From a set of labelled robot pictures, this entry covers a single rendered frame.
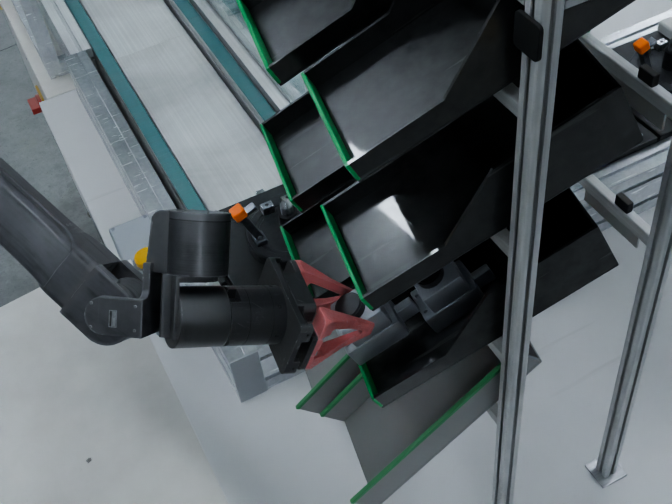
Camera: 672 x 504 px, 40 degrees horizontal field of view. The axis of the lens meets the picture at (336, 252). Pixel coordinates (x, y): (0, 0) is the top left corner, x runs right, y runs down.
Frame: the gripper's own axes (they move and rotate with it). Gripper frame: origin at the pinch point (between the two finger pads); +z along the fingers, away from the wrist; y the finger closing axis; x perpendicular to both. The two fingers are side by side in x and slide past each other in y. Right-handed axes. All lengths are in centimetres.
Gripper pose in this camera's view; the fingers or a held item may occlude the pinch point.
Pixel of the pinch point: (356, 312)
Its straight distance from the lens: 92.8
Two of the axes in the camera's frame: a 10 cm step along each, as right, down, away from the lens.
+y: -3.5, -6.6, 6.7
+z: 8.8, 0.1, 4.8
